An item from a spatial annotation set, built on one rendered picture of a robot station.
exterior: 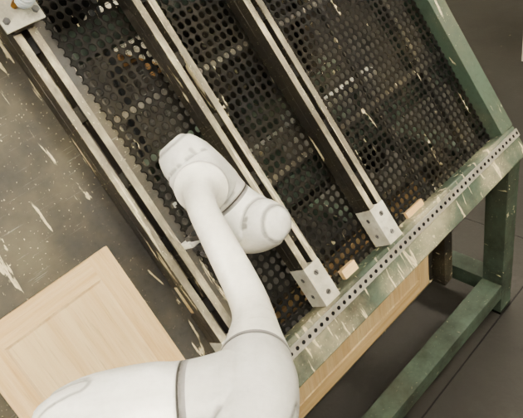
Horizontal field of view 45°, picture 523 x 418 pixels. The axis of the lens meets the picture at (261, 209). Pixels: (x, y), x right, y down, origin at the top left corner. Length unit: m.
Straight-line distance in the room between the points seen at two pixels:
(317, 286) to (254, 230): 0.60
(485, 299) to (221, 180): 1.83
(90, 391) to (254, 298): 0.29
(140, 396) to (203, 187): 0.47
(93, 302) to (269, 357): 0.83
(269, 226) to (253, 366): 0.48
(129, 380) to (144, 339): 0.82
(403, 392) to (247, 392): 1.80
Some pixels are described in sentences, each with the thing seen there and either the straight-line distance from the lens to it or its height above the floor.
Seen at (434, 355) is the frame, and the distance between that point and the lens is 2.62.
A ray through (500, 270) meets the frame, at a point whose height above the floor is 0.26.
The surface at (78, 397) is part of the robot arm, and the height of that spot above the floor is 1.64.
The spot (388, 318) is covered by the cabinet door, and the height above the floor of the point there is 0.29.
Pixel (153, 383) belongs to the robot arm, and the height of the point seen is 1.64.
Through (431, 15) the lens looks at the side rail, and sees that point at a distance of 2.39.
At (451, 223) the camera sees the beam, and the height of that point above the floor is 0.82.
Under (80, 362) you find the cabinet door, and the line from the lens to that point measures 1.56.
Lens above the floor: 2.21
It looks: 36 degrees down
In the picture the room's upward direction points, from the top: 13 degrees counter-clockwise
